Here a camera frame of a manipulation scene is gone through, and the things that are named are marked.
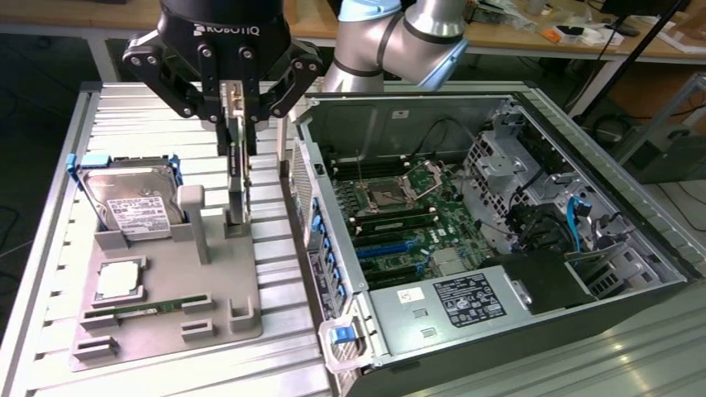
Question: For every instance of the silver chipset heatsink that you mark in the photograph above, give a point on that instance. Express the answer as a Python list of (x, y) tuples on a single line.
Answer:
[(447, 262)]

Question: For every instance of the hard disk in blue carrier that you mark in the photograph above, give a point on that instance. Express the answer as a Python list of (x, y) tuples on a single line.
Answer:
[(132, 207)]

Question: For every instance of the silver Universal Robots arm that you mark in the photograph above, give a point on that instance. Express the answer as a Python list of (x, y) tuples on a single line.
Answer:
[(358, 45)]

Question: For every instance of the long black expansion slot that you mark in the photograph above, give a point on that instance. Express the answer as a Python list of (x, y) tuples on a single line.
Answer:
[(394, 283), (389, 273)]

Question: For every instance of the CPU socket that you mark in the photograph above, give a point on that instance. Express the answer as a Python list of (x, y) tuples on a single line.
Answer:
[(386, 198)]

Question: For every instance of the dark grey box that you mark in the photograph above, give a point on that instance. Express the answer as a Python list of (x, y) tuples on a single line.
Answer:
[(678, 161)]

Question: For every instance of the green circuit board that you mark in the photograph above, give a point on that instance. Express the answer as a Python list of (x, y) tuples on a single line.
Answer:
[(491, 14)]

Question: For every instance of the metal socket cover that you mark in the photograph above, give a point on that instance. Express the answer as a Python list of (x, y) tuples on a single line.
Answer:
[(431, 184)]

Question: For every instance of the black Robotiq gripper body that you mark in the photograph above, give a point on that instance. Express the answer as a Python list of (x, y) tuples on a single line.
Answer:
[(220, 16)]

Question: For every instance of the wooden desk with white frame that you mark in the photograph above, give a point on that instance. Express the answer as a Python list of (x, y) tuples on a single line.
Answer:
[(55, 12), (529, 35)]

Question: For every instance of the grey power supply unit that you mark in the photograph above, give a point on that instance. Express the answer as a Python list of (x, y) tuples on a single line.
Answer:
[(409, 326)]

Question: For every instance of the open black PC case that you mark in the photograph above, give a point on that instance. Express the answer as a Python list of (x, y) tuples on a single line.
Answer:
[(551, 343)]

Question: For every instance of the silver metal disk bay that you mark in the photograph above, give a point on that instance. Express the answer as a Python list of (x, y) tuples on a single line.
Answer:
[(521, 173)]

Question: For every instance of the silver CPU chip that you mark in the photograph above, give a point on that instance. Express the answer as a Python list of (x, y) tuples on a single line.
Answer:
[(116, 281)]

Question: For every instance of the green RAM stick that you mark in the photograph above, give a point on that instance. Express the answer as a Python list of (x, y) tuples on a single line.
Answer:
[(154, 308), (391, 225)]

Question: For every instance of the blue case release latch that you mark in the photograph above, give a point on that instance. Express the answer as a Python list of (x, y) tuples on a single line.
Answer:
[(342, 334)]

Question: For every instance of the blue expansion slot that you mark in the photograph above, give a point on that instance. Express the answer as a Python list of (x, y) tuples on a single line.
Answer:
[(383, 250)]

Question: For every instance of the small orange box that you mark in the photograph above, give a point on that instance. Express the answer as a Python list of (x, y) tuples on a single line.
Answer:
[(550, 34)]

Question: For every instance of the aluminium profile frame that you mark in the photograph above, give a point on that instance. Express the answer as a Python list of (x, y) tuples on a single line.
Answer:
[(674, 103)]

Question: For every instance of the grey plastic parts rack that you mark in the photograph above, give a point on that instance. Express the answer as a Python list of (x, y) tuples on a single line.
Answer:
[(166, 273)]

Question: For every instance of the thin metal locking lever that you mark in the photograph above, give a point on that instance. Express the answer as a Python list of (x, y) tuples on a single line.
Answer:
[(360, 169)]

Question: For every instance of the black stand pole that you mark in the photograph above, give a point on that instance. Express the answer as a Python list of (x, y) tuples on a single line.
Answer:
[(655, 29)]

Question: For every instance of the black monitor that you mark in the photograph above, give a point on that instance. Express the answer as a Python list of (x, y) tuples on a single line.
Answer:
[(645, 5)]

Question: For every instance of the green motherboard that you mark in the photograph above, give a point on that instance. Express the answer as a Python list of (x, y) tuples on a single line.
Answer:
[(435, 244)]

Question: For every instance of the blue card retention clip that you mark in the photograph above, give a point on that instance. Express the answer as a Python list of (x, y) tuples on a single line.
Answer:
[(342, 294), (326, 243), (335, 275), (331, 259), (318, 224), (315, 207)]

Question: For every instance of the Nvidia graphics card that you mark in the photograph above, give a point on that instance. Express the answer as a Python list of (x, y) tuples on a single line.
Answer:
[(238, 186)]

